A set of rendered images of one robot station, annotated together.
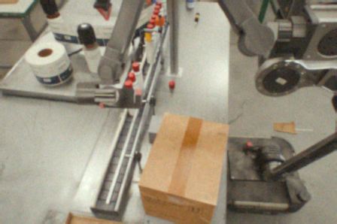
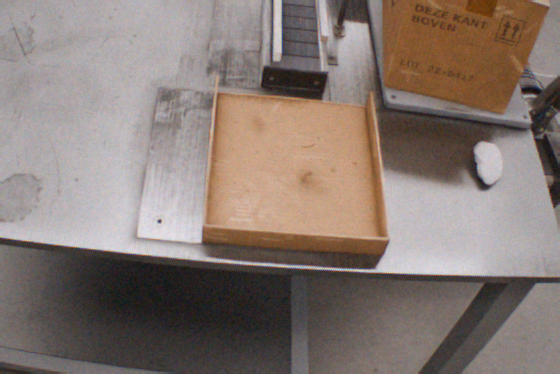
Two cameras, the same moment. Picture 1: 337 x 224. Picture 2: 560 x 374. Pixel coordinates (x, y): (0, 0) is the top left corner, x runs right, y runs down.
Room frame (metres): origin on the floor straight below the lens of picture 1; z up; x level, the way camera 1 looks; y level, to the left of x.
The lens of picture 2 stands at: (-0.50, 0.55, 1.65)
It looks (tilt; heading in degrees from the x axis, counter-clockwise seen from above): 51 degrees down; 340
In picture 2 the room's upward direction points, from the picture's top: 12 degrees clockwise
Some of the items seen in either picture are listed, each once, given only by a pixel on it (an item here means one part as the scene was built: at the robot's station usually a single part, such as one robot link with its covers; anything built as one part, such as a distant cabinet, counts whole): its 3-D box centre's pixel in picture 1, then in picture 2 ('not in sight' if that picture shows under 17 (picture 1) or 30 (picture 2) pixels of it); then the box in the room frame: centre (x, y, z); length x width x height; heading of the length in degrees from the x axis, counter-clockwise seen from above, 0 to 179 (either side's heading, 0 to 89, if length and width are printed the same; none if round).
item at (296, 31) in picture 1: (289, 33); not in sight; (0.61, -0.33, 1.45); 0.09 x 0.08 x 0.12; 176
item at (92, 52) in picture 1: (92, 50); not in sight; (1.13, 0.41, 1.03); 0.09 x 0.09 x 0.30
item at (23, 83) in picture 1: (84, 52); not in sight; (1.36, 0.53, 0.86); 0.80 x 0.67 x 0.05; 170
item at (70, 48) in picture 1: (63, 41); not in sight; (1.43, 0.68, 0.89); 0.31 x 0.31 x 0.01
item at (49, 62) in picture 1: (50, 63); not in sight; (1.13, 0.65, 0.95); 0.20 x 0.20 x 0.14
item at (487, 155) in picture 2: not in sight; (487, 161); (0.15, -0.04, 0.85); 0.08 x 0.07 x 0.04; 136
